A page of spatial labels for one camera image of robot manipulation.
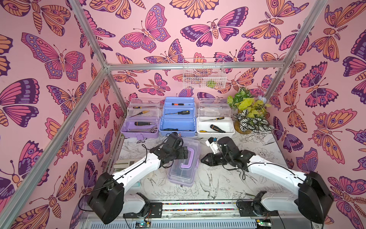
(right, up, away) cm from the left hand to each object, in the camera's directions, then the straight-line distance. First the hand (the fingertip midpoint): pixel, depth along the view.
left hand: (183, 151), depth 85 cm
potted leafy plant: (+40, +21, -1) cm, 45 cm away
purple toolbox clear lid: (0, -11, -6) cm, 12 cm away
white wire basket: (+13, +50, +10) cm, 53 cm away
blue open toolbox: (-4, +22, +21) cm, 30 cm away
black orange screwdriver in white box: (+22, +13, +21) cm, 33 cm away
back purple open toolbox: (-31, +20, +21) cm, 43 cm away
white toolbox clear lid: (+23, +27, +22) cm, 42 cm away
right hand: (+11, -3, -6) cm, 13 cm away
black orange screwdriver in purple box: (-31, +16, +24) cm, 43 cm away
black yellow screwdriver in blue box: (+2, +25, +21) cm, 33 cm away
